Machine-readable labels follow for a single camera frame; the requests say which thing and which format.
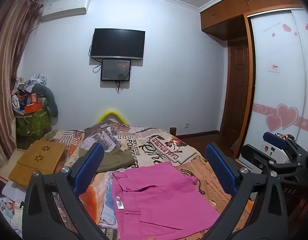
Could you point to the olive green pants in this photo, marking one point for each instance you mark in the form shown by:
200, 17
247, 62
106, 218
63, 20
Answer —
114, 158

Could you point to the green storage bag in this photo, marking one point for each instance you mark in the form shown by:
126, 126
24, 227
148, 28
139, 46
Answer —
32, 123

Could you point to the white paper sheet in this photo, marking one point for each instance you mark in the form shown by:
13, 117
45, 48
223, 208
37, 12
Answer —
15, 192

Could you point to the small brown wooden block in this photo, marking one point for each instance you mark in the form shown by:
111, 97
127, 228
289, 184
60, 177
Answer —
173, 130

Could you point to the striped pink curtain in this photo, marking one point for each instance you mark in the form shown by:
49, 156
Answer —
6, 67

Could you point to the wooden wardrobe with heart stickers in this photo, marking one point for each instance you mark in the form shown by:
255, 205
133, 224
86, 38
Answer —
276, 62

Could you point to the yellow headboard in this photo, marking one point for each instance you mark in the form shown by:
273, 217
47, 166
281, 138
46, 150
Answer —
112, 113

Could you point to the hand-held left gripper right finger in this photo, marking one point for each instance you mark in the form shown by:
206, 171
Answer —
217, 166

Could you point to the printed blanket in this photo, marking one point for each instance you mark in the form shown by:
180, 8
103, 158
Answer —
156, 145

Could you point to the small wall monitor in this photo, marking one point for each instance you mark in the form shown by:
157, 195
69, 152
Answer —
115, 70

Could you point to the wall television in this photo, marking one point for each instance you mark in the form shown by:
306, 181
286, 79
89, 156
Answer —
118, 43

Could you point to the white air conditioner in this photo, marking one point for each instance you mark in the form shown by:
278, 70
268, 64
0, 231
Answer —
65, 8

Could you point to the orange box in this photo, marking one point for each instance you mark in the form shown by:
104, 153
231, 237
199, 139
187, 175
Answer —
32, 107

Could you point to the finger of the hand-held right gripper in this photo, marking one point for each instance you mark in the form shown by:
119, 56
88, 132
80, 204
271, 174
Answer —
274, 138
256, 155

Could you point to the pile of clothes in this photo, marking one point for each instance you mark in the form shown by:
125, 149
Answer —
31, 82

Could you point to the brown wooden door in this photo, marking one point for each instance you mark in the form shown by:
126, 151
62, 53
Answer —
237, 90

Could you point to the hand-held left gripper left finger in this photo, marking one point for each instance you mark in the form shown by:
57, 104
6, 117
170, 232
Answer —
92, 162

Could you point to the pink pants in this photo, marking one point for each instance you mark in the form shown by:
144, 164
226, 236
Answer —
159, 200

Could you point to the wooden folding board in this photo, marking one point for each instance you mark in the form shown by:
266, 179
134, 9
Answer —
36, 162

